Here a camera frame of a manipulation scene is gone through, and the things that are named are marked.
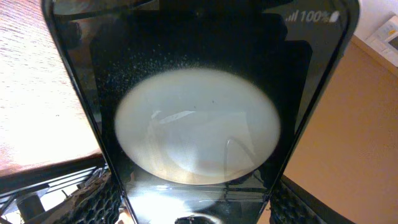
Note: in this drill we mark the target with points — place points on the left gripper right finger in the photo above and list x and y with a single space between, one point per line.
292 204

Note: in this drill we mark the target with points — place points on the white wall device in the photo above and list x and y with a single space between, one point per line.
384 40

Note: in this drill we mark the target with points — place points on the black smartphone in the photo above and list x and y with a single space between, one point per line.
198 106

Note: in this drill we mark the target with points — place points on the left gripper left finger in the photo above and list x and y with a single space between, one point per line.
97 202

